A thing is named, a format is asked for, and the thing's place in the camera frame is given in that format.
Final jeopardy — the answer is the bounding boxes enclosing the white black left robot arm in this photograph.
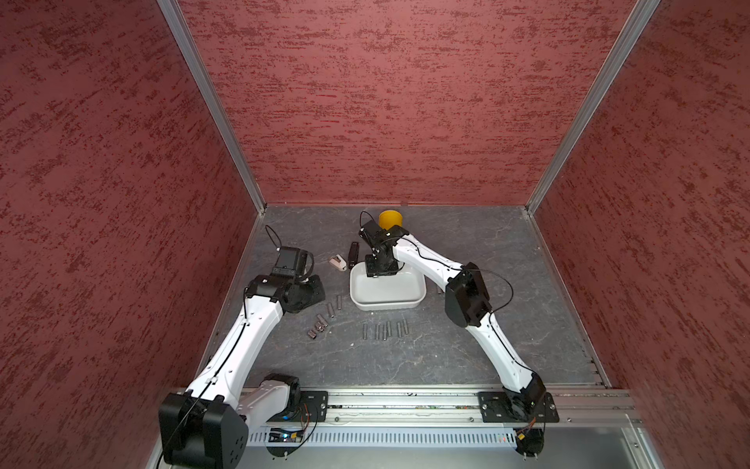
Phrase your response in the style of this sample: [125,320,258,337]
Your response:
[158,275,325,468]

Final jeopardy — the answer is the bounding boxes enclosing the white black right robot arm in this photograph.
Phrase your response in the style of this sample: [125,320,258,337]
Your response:
[359,221,553,424]

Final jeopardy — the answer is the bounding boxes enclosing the white plastic storage box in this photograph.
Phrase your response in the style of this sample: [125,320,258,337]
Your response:
[350,262,427,312]

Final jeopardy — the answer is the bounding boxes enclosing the yellow pen holder bucket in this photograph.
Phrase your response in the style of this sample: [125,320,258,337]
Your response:
[378,209,404,231]

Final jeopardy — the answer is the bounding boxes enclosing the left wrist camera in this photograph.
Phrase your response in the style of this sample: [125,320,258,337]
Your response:
[271,246,314,283]

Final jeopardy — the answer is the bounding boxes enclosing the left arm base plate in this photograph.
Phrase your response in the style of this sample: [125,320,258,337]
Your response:
[275,391,329,423]

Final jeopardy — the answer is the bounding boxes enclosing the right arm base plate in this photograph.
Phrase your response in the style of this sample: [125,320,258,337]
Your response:
[478,392,560,424]

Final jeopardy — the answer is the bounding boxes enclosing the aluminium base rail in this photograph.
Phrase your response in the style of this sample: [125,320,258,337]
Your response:
[323,385,645,428]

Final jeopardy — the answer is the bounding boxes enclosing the aluminium corner post left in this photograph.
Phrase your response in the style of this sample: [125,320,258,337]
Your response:
[157,0,267,215]

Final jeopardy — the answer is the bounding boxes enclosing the aluminium corner post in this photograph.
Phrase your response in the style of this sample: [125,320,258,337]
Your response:
[157,0,267,215]
[525,0,660,218]

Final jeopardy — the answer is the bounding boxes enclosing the aluminium corner post right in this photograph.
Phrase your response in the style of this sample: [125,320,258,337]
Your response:
[525,0,660,218]

